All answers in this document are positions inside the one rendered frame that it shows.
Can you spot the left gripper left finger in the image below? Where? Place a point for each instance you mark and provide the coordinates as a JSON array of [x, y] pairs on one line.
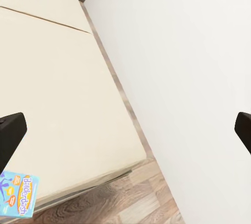
[[12, 130]]

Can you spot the bed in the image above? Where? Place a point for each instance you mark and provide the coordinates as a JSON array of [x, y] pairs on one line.
[[79, 134]]

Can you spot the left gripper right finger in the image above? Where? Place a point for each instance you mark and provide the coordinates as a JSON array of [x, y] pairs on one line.
[[243, 129]]

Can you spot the board game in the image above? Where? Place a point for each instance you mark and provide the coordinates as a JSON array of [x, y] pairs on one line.
[[18, 194]]

